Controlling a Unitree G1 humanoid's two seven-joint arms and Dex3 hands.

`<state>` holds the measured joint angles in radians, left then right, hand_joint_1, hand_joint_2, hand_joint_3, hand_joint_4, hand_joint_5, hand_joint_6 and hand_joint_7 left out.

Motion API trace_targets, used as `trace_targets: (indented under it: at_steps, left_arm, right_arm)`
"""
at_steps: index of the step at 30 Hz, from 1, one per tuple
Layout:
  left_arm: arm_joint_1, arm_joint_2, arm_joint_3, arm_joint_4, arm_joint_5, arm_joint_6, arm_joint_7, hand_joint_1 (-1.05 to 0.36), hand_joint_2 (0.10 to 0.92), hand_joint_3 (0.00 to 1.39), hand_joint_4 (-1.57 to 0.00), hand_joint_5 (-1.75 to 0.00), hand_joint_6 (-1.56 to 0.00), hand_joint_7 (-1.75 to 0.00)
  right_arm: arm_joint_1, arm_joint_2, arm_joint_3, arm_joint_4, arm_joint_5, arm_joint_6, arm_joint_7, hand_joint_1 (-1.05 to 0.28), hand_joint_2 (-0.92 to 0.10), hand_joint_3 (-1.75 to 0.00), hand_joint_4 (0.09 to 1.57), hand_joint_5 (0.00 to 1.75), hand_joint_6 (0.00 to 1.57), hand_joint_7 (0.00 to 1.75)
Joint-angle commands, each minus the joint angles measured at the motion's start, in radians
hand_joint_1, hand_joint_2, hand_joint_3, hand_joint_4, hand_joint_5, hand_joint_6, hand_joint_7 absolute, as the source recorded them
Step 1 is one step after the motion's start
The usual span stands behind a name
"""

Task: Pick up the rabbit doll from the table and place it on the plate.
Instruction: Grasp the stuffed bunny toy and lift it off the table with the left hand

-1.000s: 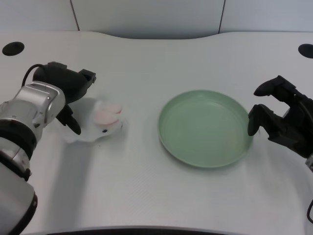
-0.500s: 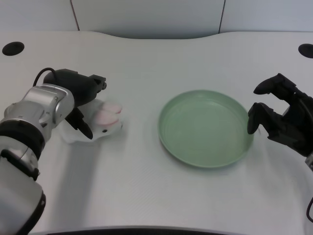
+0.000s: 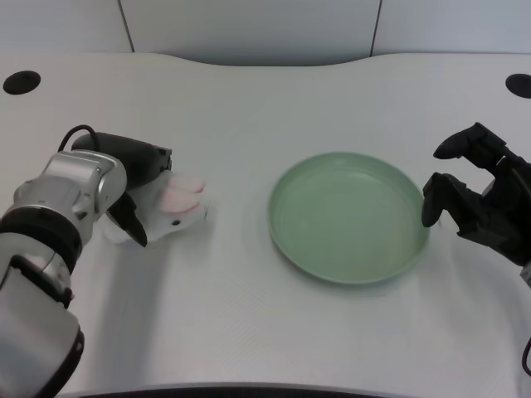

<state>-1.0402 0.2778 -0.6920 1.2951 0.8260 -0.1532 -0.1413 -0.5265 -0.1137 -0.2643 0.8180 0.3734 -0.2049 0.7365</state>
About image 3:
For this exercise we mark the black left Dex3 hand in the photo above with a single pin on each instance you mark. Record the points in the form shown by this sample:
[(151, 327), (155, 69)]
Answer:
[(132, 159)]

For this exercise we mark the black right Dex3 hand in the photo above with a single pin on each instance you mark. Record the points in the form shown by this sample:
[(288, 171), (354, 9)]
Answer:
[(506, 203)]

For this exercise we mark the white plush rabbit doll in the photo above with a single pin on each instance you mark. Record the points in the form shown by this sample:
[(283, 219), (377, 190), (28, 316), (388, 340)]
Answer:
[(174, 207)]

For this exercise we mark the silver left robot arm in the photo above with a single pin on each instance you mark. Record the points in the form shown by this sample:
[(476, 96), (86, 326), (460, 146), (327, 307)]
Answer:
[(50, 199)]

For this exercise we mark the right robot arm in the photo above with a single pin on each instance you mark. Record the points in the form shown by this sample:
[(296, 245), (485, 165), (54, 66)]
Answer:
[(527, 274)]

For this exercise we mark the green round plate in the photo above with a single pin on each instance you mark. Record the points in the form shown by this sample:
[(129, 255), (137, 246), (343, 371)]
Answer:
[(348, 219)]

